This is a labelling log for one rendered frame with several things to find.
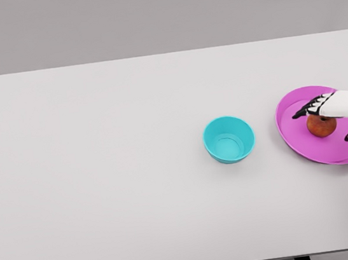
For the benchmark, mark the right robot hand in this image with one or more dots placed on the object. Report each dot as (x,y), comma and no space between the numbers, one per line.
(347,104)

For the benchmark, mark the red apple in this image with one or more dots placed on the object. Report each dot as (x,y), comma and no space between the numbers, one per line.
(321,126)

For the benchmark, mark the pink plate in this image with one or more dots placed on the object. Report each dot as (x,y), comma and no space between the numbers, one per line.
(300,142)

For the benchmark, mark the blue bowl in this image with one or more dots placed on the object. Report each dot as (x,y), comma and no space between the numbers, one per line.
(228,140)

